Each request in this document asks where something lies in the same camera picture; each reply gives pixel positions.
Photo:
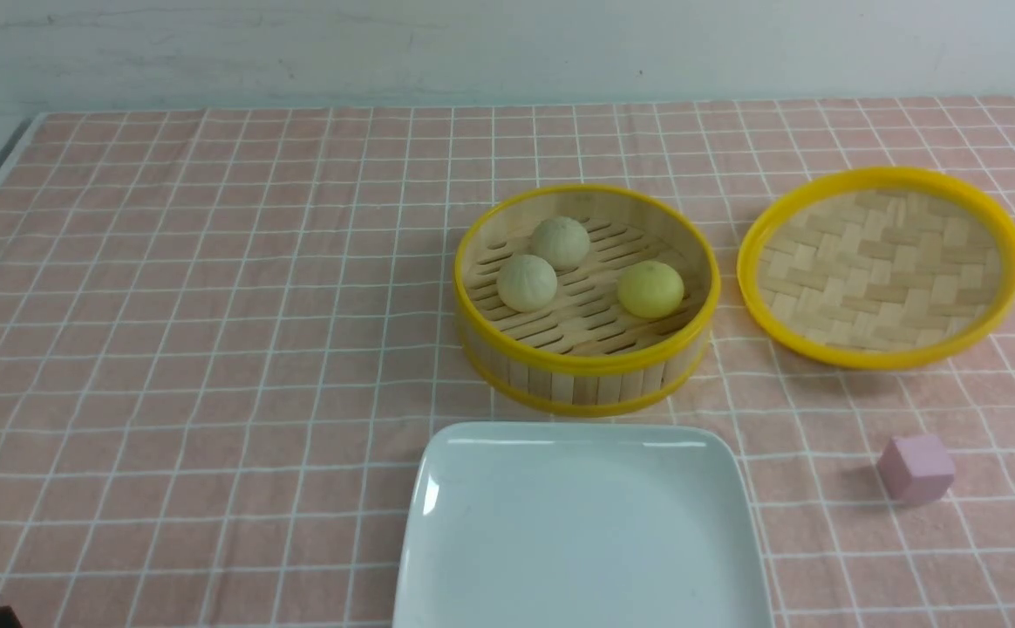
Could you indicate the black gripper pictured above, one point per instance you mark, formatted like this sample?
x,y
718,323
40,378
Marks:
x,y
9,618

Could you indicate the pale front steamed bun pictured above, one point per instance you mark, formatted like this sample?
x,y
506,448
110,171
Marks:
x,y
526,283

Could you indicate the pale steamed bun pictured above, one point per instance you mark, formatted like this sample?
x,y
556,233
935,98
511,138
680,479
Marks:
x,y
561,241
526,283

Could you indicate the yellow steamed bun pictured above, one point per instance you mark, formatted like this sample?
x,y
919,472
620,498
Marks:
x,y
650,290

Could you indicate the white square plate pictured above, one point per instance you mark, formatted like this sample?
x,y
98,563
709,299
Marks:
x,y
522,524

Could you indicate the pink checked tablecloth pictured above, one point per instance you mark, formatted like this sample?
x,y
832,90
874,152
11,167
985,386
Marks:
x,y
226,335

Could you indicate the yellow rimmed bamboo steamer basket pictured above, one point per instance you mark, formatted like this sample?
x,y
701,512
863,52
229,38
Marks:
x,y
584,354

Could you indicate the yellow rimmed woven steamer lid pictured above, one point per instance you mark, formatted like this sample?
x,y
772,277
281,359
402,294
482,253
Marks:
x,y
880,268

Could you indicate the pink cube block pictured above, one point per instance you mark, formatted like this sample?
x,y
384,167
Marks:
x,y
916,469

